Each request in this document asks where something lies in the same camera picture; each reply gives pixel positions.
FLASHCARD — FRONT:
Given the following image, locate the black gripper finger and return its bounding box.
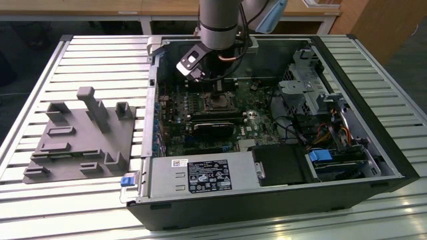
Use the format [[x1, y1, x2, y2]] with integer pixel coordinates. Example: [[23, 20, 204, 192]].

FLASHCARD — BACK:
[[213, 79, 225, 101]]

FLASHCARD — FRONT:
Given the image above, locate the silver square CPU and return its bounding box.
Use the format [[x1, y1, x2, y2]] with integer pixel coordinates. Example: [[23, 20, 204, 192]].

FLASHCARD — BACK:
[[212, 96, 230, 108]]

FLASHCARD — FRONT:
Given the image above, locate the CPU socket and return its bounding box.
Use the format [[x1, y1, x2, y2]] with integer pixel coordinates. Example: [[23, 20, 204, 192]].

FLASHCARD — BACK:
[[200, 92, 240, 113]]

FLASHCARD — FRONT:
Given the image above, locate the black RAM stick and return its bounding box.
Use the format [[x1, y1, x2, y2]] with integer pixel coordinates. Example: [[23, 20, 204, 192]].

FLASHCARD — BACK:
[[189, 116, 244, 124]]

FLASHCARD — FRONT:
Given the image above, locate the black graphics card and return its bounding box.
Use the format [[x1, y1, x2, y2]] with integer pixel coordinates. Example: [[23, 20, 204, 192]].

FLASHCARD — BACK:
[[190, 121, 236, 139]]

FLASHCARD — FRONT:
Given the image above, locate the green motherboard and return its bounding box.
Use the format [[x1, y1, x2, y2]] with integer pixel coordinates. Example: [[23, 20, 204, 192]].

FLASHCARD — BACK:
[[153, 79, 290, 157]]

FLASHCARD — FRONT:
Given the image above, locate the small silver heat sink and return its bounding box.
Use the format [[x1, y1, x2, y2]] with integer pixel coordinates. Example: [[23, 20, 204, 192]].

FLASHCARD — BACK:
[[237, 139, 257, 151]]

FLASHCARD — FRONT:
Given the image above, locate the grey metal drive cage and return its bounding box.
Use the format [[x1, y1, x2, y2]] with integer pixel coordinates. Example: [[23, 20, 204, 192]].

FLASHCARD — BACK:
[[276, 48, 348, 116]]

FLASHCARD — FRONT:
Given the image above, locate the black plastic shroud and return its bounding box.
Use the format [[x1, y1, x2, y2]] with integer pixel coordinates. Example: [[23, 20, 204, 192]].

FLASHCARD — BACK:
[[248, 144, 318, 188]]

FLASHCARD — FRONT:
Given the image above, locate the grey power supply unit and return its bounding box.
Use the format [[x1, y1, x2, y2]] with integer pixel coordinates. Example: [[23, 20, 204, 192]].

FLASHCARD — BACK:
[[145, 151, 264, 199]]

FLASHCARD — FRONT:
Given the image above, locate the blue disk carrier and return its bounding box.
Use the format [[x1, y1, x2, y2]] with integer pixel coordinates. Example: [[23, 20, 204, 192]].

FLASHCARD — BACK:
[[306, 148, 334, 164]]

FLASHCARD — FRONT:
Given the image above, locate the grey parts rack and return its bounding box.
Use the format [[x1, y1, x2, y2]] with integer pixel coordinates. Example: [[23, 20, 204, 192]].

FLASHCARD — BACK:
[[21, 86, 138, 185]]

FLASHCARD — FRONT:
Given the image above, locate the black open PC case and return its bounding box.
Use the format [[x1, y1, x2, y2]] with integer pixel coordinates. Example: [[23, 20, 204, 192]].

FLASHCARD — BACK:
[[125, 34, 420, 232]]

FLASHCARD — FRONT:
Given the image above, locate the wooden cabinet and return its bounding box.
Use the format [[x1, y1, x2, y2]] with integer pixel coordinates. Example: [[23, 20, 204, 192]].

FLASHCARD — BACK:
[[328, 0, 427, 65]]

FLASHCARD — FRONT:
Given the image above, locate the white rimmed wrist camera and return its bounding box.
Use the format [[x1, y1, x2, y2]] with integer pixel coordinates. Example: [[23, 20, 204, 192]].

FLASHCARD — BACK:
[[174, 44, 209, 81]]

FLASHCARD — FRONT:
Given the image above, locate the black camera cable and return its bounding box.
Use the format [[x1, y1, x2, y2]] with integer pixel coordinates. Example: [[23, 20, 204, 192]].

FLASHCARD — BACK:
[[202, 0, 272, 81]]

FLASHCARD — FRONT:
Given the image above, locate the black cable bundle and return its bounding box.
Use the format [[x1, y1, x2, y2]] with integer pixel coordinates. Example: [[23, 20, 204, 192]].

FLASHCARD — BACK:
[[272, 114, 313, 146]]

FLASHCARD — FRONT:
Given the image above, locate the orange yellow wire bundle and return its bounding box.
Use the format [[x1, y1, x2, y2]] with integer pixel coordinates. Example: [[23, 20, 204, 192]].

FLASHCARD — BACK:
[[312, 121, 353, 149]]

